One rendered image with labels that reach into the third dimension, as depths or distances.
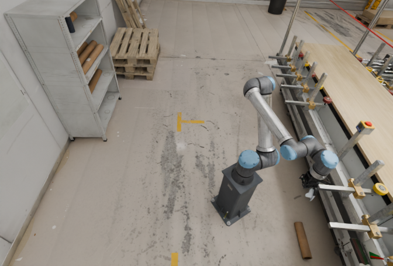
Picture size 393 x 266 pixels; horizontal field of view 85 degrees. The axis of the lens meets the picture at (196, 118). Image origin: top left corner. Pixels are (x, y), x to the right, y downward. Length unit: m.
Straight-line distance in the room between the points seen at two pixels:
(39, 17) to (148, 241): 2.13
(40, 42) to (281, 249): 2.85
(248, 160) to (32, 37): 2.06
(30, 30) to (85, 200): 1.65
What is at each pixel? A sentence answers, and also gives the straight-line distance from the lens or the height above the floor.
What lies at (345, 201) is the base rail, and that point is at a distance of 2.07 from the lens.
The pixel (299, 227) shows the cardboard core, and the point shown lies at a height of 0.08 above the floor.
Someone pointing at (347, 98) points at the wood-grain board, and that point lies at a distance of 2.76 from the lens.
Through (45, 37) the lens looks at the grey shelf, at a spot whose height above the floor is 1.37.
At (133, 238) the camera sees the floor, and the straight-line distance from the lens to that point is 2.35.
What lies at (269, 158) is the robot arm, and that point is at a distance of 1.81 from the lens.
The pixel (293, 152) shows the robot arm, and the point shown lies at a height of 1.29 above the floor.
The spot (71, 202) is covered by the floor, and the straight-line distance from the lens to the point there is 2.67.
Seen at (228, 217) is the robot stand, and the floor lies 0.05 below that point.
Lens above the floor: 2.21
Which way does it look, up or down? 44 degrees down
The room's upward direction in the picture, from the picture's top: 5 degrees clockwise
